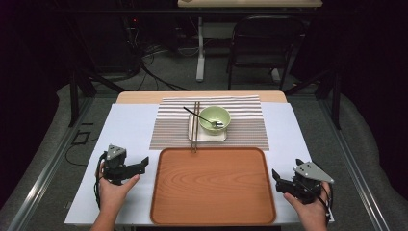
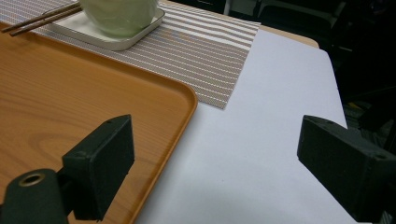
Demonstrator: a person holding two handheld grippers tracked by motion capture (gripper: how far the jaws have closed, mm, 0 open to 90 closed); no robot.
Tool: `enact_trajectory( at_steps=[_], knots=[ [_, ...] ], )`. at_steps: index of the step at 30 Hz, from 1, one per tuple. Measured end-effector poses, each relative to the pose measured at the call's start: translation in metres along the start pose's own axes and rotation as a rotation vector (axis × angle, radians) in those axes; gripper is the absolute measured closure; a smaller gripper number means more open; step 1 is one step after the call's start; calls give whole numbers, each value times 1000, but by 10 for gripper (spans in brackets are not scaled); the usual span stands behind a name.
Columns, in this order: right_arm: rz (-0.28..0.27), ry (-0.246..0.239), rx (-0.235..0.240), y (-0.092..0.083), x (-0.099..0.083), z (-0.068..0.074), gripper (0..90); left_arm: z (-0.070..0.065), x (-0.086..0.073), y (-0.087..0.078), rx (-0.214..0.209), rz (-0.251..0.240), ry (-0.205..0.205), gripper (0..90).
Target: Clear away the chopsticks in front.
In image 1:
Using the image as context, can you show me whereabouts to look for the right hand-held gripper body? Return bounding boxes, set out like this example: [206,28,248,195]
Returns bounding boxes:
[283,162,335,205]

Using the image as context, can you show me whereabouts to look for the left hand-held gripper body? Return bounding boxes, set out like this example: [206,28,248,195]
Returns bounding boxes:
[102,144,129,186]

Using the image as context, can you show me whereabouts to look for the brown wooden chopstick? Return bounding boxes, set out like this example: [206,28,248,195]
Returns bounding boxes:
[192,101,201,153]
[191,101,197,153]

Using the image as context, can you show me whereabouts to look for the wood-grain brown tray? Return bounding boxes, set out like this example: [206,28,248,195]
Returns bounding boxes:
[149,146,277,226]

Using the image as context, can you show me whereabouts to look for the white square plate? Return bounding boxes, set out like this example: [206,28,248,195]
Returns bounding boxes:
[187,114,228,142]

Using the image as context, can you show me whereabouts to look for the green bowl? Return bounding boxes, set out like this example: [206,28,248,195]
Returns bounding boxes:
[197,105,232,136]

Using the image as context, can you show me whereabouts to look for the person's right hand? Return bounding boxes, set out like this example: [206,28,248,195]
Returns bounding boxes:
[283,183,331,227]

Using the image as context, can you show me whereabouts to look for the person's left hand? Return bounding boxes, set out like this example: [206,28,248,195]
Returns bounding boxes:
[95,162,141,216]

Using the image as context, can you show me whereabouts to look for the striped woven placemat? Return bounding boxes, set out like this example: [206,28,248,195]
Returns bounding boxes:
[149,94,270,151]

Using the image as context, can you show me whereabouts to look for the black metal stand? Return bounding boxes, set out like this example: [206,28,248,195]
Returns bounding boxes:
[283,68,342,130]
[67,62,127,128]

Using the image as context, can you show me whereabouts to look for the white table leg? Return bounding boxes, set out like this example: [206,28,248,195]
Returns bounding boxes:
[195,16,206,83]

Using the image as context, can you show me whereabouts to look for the black computer tower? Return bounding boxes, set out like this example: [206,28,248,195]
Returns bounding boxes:
[90,13,142,74]

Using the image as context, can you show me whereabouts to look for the black folding chair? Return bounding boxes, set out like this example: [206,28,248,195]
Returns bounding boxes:
[226,13,306,91]

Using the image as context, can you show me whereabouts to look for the light wooden background table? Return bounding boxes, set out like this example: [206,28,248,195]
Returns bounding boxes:
[177,0,323,9]

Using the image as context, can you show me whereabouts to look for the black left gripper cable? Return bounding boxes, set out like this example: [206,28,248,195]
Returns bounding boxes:
[93,153,108,210]

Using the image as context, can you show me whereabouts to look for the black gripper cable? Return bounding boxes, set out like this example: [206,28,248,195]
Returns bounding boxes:
[93,153,108,210]
[316,182,334,225]

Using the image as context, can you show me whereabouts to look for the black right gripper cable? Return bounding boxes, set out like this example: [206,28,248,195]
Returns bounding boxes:
[316,182,334,225]

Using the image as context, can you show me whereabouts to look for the aluminium floor rail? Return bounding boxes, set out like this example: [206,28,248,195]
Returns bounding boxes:
[317,95,392,231]
[6,95,94,231]

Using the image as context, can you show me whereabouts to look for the floor cables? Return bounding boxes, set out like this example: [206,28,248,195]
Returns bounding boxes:
[138,42,196,92]

